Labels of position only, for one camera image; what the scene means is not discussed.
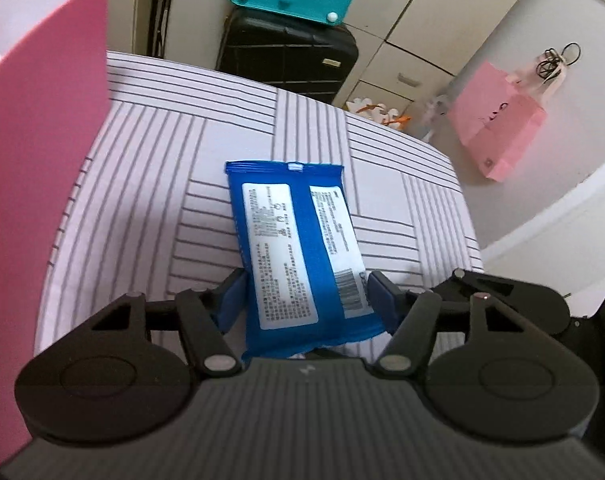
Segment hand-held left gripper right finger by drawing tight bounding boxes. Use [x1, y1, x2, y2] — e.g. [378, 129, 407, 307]
[367, 269, 529, 380]

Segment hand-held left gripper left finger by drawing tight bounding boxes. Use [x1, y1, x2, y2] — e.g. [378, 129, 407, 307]
[90, 269, 248, 378]

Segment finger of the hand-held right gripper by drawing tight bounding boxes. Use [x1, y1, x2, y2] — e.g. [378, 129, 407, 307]
[449, 269, 572, 335]

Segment blue wet wipes pack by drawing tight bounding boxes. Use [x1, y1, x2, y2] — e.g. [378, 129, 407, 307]
[225, 160, 385, 361]

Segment pink cardboard box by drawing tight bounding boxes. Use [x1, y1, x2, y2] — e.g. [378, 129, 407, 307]
[0, 0, 112, 466]

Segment white door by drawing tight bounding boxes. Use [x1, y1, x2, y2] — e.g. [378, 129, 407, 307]
[482, 147, 605, 318]

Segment striped white tablecloth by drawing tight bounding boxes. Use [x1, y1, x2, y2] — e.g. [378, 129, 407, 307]
[32, 50, 485, 361]

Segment pink paper shopping bag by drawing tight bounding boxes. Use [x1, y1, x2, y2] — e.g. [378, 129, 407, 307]
[447, 60, 565, 182]

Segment black hard suitcase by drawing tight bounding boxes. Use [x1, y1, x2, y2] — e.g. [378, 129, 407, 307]
[216, 7, 359, 106]

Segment cream wardrobe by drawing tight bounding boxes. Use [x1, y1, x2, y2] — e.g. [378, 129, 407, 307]
[107, 0, 548, 136]

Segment black hair ties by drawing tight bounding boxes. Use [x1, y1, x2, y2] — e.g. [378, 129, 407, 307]
[537, 42, 582, 81]

